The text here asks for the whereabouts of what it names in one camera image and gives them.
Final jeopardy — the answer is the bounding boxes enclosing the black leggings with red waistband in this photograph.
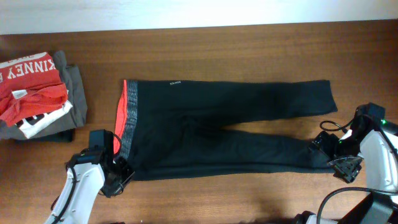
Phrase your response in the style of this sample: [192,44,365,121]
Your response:
[114,80,337,181]

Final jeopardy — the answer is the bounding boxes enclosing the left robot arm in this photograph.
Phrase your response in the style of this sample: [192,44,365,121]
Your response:
[45,151,135,224]

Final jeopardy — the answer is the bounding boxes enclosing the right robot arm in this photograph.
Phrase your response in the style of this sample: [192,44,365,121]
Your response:
[293,131,397,224]

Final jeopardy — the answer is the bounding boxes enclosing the grey folded t-shirt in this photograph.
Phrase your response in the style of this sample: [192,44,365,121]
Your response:
[1,50,88,142]

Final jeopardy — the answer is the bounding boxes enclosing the red folded t-shirt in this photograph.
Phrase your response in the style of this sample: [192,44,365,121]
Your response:
[1,52,68,127]

